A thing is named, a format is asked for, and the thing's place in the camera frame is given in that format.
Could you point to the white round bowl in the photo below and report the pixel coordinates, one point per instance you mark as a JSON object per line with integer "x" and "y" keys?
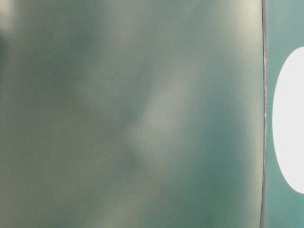
{"x": 288, "y": 120}

